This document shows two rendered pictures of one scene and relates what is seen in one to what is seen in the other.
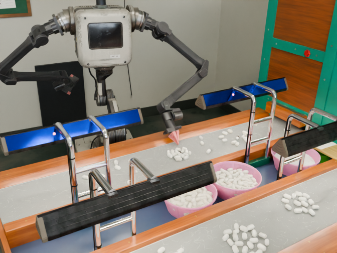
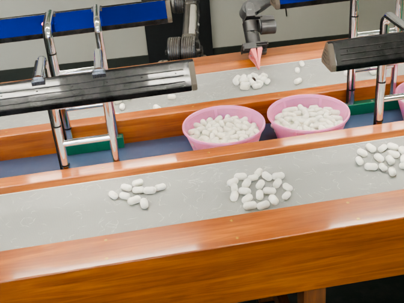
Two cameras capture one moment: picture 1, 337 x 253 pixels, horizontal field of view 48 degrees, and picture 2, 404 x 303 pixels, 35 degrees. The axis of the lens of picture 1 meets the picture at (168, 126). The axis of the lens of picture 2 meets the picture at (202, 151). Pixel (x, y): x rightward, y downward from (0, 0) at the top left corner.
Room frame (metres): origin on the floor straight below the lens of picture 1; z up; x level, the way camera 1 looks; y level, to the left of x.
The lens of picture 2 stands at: (-0.19, -0.82, 1.71)
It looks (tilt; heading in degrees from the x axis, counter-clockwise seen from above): 30 degrees down; 26
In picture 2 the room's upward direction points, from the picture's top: 5 degrees counter-clockwise
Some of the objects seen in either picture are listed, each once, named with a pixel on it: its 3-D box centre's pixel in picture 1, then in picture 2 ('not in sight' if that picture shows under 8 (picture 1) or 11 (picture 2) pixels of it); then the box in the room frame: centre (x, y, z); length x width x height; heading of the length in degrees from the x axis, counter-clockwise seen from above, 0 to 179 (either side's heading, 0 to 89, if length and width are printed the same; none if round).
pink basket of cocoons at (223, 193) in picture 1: (233, 182); (308, 124); (1.63, -0.34, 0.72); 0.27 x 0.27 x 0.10
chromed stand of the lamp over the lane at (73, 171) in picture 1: (85, 171); (83, 79); (1.42, 0.36, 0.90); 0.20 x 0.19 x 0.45; 122
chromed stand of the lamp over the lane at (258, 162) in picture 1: (250, 125); (365, 42); (1.94, -0.46, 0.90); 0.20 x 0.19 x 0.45; 122
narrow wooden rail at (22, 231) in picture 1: (189, 177); (248, 113); (1.68, -0.11, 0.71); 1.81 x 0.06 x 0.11; 122
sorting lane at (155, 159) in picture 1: (171, 159); (237, 88); (1.83, -0.02, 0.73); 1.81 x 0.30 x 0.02; 122
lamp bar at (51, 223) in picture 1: (134, 194); (73, 88); (1.02, 0.10, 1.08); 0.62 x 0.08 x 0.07; 122
